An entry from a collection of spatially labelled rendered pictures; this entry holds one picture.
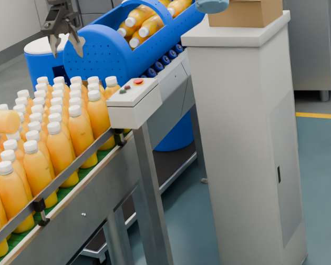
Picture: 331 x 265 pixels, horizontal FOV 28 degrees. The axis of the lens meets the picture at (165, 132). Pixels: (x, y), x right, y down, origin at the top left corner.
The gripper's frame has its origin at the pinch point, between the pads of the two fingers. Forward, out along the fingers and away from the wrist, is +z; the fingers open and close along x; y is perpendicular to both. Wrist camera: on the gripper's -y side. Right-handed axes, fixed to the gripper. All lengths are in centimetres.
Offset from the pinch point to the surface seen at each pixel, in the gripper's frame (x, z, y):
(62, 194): -13, 31, -39
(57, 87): 5.9, 10.7, -1.9
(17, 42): 302, 106, 348
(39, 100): 5.6, 10.3, -13.7
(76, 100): -9.3, 10.4, -13.8
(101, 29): 0.1, -1.5, 25.4
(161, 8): -6, 3, 66
